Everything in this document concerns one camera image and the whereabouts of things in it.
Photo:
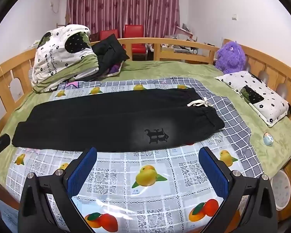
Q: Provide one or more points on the green blanket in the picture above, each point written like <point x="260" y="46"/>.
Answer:
<point x="172" y="69"/>

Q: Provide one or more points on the small blue toy figure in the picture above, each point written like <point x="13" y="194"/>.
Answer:
<point x="268" y="139"/>

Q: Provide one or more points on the maroon striped curtain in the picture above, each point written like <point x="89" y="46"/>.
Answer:
<point x="123" y="4"/>

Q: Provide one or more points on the pile of cardboard boxes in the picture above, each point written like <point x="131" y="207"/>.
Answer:
<point x="181" y="35"/>

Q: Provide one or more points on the black pants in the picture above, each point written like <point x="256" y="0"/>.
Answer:
<point x="99" y="121"/>

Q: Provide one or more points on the grey plaid sheet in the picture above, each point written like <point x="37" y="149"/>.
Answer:
<point x="232" y="126"/>

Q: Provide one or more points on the fruit print plastic tablecloth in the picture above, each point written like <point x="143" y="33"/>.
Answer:
<point x="148" y="194"/>

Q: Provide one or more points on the white plastic bucket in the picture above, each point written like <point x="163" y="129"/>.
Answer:
<point x="281" y="189"/>

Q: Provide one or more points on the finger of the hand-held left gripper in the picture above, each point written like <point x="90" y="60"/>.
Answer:
<point x="0" y="143"/>

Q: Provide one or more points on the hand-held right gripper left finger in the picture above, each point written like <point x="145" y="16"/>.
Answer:
<point x="82" y="172"/>

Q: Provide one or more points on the purple plush toy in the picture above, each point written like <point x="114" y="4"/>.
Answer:
<point x="230" y="55"/>

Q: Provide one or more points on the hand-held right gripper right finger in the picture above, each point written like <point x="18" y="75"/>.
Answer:
<point x="213" y="174"/>

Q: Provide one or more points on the folded white floral quilt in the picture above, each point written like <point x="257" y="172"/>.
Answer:
<point x="55" y="53"/>

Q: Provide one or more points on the white floral pillow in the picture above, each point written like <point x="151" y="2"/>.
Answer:
<point x="269" y="102"/>

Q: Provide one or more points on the wooden bed frame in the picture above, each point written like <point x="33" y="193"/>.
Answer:
<point x="21" y="60"/>

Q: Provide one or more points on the black clothes pile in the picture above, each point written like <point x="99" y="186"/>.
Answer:
<point x="109" y="51"/>

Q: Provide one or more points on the red chair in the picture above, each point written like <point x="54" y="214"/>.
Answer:
<point x="108" y="34"/>
<point x="133" y="31"/>

